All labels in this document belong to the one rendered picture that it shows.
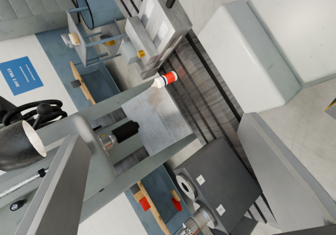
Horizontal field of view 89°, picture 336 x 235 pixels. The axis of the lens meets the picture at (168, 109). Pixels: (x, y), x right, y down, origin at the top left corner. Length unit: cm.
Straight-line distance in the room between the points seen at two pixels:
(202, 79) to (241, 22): 19
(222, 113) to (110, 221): 456
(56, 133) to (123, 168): 51
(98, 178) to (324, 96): 141
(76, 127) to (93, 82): 473
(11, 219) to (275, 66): 72
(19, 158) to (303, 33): 68
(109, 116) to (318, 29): 86
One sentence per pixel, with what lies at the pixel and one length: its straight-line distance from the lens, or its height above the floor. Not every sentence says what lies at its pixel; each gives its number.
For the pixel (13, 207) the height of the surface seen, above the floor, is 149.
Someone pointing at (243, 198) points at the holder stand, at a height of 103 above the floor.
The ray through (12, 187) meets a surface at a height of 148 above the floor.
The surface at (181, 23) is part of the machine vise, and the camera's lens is 53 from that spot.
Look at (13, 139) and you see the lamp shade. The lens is 34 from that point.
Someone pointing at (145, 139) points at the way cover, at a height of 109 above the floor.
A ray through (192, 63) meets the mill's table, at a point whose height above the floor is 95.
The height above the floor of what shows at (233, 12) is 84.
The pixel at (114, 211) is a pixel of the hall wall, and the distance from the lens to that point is 491.
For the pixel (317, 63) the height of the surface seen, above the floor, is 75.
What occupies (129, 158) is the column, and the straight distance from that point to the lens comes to 93.
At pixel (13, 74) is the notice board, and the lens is 556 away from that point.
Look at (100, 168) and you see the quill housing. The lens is 46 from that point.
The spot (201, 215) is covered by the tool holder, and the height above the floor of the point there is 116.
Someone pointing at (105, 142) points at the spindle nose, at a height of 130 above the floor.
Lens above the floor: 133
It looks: 26 degrees down
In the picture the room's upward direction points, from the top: 119 degrees counter-clockwise
